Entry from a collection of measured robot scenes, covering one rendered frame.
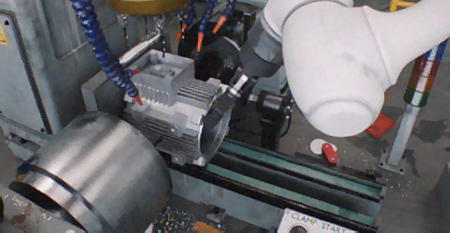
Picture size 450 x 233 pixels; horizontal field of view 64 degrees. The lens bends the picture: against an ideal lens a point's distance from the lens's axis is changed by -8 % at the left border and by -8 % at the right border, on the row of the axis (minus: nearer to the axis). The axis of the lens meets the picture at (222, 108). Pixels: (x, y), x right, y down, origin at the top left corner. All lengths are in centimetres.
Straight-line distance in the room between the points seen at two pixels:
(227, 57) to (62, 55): 42
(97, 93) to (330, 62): 55
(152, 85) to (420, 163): 82
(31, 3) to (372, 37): 64
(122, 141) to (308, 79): 36
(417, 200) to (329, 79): 76
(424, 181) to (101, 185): 89
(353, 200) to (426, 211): 25
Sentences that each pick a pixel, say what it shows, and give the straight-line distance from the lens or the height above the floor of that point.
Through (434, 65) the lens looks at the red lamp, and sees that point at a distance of 100.
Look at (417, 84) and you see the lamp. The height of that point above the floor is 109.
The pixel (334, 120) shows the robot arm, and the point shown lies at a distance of 43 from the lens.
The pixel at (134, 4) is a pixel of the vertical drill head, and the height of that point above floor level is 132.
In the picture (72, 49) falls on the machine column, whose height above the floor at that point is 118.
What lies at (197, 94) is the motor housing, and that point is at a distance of 84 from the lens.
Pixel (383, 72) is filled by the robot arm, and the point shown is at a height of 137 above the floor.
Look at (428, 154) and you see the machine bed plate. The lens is 130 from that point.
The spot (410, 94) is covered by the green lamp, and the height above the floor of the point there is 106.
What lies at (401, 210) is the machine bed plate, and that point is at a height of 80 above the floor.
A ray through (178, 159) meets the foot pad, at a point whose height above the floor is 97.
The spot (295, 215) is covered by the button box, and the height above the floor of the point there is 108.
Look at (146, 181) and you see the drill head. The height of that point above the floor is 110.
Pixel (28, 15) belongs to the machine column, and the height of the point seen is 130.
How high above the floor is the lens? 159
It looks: 37 degrees down
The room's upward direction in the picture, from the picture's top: straight up
